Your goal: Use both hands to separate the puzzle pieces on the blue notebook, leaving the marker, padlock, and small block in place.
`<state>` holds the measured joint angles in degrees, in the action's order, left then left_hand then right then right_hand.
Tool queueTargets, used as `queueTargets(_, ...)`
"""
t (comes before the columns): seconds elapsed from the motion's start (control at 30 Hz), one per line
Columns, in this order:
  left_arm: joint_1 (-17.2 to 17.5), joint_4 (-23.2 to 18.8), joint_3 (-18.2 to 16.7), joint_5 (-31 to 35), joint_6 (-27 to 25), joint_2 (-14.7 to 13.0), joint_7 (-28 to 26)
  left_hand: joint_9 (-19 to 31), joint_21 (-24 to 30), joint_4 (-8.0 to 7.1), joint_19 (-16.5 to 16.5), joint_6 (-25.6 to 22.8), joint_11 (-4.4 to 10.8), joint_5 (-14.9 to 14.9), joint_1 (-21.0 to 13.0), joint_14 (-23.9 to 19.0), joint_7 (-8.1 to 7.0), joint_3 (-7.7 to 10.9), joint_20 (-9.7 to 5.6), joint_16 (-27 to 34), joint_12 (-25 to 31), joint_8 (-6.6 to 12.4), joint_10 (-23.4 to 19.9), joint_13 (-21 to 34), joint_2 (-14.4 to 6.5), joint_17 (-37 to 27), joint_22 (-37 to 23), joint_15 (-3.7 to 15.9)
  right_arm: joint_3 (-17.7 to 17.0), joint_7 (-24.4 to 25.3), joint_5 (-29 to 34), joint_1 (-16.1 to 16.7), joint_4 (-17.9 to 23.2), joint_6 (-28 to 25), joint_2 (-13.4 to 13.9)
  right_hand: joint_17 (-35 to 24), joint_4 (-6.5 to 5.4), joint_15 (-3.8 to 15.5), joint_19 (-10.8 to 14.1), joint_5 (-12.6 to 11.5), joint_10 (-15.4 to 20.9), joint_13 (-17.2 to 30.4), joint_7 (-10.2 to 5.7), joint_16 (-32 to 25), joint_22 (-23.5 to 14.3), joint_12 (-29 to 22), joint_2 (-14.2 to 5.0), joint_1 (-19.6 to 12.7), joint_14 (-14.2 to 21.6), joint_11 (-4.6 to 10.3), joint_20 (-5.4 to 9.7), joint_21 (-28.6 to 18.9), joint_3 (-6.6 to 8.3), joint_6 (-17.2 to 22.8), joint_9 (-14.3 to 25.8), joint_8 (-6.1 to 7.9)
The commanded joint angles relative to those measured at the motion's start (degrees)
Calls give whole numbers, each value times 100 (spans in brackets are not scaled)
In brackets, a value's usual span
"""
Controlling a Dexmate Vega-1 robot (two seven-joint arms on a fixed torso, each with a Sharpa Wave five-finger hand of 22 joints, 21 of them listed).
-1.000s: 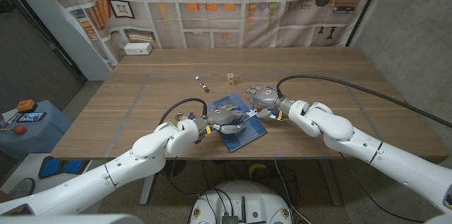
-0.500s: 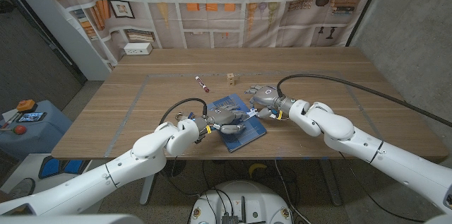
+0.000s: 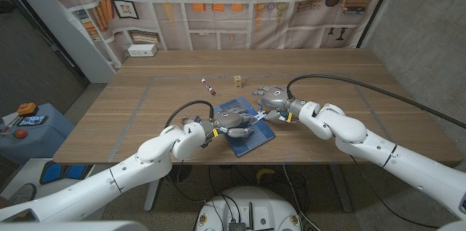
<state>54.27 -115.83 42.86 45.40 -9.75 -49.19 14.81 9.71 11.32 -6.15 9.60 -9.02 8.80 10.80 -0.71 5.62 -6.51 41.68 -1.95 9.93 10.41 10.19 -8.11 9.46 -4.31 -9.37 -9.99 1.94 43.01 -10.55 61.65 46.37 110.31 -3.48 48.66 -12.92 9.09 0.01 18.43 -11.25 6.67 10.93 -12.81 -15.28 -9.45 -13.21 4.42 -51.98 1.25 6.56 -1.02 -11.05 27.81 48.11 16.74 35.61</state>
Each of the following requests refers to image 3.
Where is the white power outlet box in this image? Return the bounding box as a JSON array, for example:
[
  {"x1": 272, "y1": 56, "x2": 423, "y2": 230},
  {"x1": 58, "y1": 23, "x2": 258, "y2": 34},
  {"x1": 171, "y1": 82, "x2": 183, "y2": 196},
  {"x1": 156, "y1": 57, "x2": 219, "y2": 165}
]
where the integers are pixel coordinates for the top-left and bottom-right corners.
[{"x1": 127, "y1": 43, "x2": 158, "y2": 58}]

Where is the blue notebook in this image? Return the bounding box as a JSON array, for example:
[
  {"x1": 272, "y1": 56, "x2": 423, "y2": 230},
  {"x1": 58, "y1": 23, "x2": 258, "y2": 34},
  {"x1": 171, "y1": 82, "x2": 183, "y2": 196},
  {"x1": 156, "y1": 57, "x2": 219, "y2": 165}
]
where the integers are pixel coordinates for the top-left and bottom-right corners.
[{"x1": 209, "y1": 95, "x2": 276, "y2": 158}]

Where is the orange box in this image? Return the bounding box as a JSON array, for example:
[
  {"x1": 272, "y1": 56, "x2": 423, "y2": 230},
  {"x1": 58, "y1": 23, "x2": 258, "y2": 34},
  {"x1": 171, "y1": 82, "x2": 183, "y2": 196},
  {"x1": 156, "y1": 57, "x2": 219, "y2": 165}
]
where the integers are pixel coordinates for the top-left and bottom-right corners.
[{"x1": 17, "y1": 102, "x2": 38, "y2": 116}]

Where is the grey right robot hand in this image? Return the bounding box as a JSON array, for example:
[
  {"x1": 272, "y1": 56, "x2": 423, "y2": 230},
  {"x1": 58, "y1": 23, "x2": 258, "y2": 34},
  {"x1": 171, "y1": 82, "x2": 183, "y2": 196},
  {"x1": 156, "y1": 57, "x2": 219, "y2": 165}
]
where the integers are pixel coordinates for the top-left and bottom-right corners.
[{"x1": 251, "y1": 85, "x2": 305, "y2": 123}]

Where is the white table leg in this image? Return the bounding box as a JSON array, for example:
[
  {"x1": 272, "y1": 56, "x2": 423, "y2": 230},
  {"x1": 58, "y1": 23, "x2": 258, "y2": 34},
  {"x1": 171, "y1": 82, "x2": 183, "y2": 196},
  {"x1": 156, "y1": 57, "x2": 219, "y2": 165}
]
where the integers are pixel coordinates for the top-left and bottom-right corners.
[{"x1": 143, "y1": 179, "x2": 163, "y2": 212}]

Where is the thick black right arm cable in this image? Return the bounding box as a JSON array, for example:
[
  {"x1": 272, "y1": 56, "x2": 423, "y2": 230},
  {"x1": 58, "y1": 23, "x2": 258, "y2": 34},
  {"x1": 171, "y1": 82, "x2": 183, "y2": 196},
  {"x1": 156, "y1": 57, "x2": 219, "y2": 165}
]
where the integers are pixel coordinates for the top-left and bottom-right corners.
[{"x1": 286, "y1": 74, "x2": 466, "y2": 130}]

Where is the smartphone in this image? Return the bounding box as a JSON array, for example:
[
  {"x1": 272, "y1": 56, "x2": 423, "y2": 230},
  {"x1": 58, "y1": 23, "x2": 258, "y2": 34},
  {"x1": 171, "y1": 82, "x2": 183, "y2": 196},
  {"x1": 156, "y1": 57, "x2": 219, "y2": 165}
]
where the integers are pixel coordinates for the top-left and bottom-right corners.
[{"x1": 17, "y1": 115, "x2": 48, "y2": 127}]

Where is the white and blue floor board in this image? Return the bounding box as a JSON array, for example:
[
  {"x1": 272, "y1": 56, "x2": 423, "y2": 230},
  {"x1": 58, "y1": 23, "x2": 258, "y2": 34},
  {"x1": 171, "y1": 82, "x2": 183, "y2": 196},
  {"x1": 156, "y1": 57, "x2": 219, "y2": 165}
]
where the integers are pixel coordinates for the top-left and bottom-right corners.
[{"x1": 0, "y1": 157, "x2": 110, "y2": 203}]

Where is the yellow object under table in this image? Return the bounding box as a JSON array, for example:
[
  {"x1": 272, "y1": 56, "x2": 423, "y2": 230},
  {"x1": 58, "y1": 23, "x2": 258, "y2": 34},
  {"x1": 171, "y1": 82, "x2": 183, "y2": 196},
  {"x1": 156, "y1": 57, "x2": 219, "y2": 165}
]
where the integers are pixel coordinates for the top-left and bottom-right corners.
[{"x1": 256, "y1": 168, "x2": 276, "y2": 183}]

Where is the maroon Expo marker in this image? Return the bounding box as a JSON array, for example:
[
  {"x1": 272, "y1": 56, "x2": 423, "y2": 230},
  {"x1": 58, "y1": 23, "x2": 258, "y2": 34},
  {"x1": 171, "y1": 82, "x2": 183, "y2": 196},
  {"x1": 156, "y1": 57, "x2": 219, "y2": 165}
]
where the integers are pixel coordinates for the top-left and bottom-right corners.
[{"x1": 201, "y1": 78, "x2": 217, "y2": 96}]

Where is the white robot torso base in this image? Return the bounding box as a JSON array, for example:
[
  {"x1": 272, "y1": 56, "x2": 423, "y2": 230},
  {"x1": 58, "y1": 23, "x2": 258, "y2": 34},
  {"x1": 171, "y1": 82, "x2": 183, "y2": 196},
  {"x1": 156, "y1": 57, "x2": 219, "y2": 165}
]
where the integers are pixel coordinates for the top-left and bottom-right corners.
[{"x1": 196, "y1": 186, "x2": 302, "y2": 231}]

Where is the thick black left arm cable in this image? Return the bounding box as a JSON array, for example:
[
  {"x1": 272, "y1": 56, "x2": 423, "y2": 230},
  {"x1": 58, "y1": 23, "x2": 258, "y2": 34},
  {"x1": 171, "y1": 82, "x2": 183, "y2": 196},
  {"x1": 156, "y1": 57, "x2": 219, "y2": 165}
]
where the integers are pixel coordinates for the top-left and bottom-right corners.
[{"x1": 164, "y1": 99, "x2": 215, "y2": 129}]

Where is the printed bookshelf backdrop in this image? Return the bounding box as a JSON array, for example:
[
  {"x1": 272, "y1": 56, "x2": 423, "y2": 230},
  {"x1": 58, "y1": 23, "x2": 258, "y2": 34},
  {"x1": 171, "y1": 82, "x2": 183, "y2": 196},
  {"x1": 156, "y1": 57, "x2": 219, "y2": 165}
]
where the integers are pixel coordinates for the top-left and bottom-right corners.
[{"x1": 38, "y1": 0, "x2": 400, "y2": 75}]

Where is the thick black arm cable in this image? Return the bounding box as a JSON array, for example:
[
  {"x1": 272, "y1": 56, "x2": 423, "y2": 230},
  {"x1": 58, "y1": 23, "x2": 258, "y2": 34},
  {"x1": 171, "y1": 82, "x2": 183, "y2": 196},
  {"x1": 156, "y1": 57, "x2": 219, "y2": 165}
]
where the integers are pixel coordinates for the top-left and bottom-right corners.
[
  {"x1": 286, "y1": 74, "x2": 466, "y2": 130},
  {"x1": 164, "y1": 99, "x2": 215, "y2": 129}
]

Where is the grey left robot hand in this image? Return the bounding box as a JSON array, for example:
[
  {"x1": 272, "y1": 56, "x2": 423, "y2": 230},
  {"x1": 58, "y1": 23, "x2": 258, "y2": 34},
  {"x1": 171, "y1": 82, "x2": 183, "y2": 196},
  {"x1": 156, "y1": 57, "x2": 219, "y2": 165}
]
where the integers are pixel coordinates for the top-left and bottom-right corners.
[{"x1": 200, "y1": 109, "x2": 258, "y2": 139}]

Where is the grey sneaker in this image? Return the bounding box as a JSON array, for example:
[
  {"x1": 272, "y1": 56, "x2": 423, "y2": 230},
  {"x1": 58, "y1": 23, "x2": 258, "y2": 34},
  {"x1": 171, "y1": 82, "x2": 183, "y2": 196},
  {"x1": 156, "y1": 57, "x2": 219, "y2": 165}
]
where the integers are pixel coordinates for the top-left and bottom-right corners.
[{"x1": 9, "y1": 183, "x2": 37, "y2": 205}]

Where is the grey table leg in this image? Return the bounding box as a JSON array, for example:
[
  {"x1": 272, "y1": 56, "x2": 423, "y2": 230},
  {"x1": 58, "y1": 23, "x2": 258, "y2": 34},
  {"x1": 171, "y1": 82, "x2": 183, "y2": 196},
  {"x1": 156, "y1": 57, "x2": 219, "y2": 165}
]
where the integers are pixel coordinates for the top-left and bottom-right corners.
[{"x1": 329, "y1": 163, "x2": 354, "y2": 213}]

